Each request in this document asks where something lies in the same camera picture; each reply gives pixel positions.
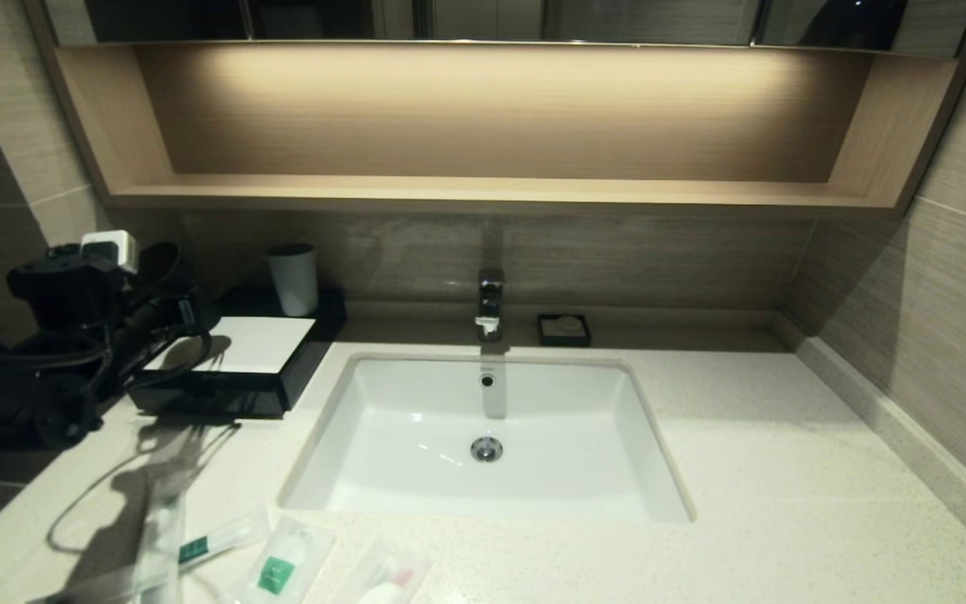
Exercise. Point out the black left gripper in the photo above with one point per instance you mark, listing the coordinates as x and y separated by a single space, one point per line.
64 289

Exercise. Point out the black cup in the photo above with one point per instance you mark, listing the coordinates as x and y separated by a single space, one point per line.
166 268

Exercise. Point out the black box with white top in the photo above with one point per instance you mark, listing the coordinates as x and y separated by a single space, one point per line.
269 344

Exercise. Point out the white cup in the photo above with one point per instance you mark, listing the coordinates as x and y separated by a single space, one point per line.
293 281

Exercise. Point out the toothbrush in clear wrapper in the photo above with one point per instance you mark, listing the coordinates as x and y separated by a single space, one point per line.
160 545

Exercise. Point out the toothbrush wrapper with green label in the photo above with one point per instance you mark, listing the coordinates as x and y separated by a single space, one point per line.
223 537

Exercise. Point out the clear sachet with green label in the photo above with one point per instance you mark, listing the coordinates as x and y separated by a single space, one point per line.
282 562

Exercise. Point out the white sink basin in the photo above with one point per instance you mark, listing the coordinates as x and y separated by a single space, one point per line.
416 453

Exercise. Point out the chrome faucet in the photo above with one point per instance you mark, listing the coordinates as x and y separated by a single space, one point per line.
490 302

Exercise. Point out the clear sachet with pink item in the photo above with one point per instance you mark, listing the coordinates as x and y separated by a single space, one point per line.
386 575

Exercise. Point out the chrome sink drain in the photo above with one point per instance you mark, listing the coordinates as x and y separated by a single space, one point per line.
487 450

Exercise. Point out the black soap dish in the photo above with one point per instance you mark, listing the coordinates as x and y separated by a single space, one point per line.
543 335

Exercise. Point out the round beige soap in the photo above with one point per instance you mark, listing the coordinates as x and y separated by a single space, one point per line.
568 325

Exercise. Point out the mirror cabinet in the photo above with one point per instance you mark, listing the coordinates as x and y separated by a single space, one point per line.
483 18

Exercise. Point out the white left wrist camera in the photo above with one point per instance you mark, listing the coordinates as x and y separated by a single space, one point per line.
110 250

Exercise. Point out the wooden wall shelf niche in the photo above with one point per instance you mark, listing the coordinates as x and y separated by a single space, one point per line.
483 126

